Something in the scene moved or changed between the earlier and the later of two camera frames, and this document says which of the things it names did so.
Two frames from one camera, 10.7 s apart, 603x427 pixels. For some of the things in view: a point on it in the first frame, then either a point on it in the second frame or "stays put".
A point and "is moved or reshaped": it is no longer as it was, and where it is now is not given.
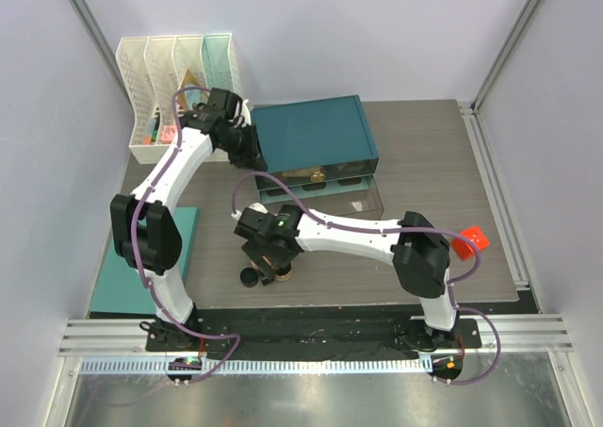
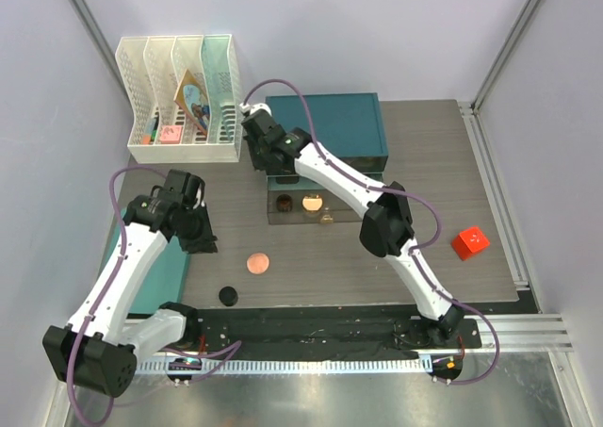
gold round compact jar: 284,273 → 312,203
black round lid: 249,277 → 228,296
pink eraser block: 168,134 stays put
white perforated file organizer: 154,68 stays put
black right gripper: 255,253 → 259,164
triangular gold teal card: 188,97 stays put
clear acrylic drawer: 356,196 is moved or reshaped
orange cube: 464,249 stays put
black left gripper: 252,158 → 205,242
